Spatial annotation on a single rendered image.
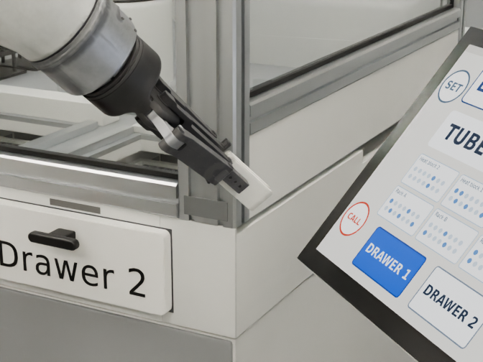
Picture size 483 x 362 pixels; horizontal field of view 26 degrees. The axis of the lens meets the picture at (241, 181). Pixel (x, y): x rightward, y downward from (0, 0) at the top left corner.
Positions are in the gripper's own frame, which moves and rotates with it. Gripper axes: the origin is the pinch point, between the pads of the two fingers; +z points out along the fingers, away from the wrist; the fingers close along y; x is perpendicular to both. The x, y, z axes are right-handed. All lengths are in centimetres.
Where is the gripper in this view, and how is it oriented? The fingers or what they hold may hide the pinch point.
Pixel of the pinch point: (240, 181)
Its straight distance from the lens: 107.3
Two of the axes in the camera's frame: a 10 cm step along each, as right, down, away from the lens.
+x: -7.5, 6.4, 1.9
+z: 6.1, 5.4, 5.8
